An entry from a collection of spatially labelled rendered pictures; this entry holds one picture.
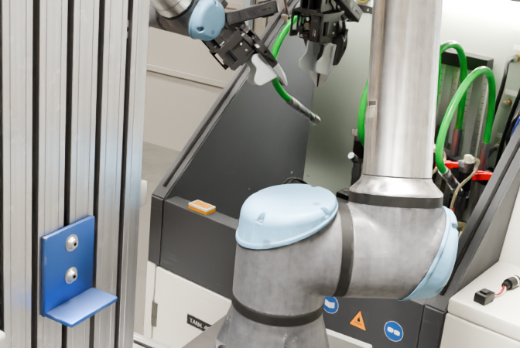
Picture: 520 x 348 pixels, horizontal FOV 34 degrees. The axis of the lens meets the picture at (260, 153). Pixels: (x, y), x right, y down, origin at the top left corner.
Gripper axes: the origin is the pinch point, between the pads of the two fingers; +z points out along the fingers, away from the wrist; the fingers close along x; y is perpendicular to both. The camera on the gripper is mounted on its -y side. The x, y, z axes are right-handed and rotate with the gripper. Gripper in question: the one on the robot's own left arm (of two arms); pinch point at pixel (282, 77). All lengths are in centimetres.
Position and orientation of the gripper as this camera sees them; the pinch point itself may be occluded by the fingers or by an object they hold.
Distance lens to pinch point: 172.8
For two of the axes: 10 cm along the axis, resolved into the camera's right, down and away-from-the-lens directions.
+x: 3.0, 1.1, -9.5
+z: 6.4, 7.1, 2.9
